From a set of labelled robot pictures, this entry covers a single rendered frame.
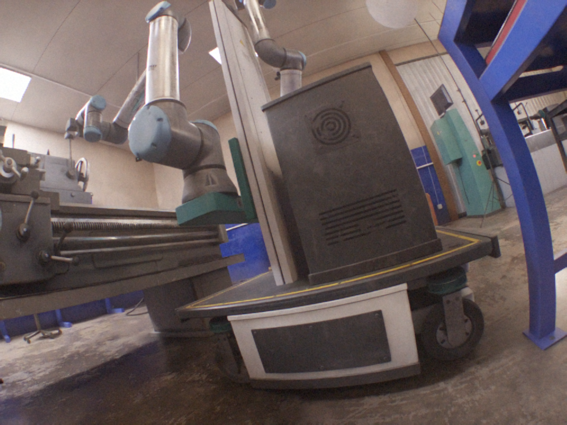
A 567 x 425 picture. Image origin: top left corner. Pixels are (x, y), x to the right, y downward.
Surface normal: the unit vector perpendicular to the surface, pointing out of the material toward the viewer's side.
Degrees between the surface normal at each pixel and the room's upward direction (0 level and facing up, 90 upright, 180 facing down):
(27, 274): 90
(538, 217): 90
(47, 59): 180
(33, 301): 90
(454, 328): 90
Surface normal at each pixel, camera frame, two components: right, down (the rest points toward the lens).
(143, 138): -0.32, 0.05
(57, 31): 0.26, 0.96
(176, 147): 0.79, 0.53
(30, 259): 0.90, -0.29
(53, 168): 0.81, -0.52
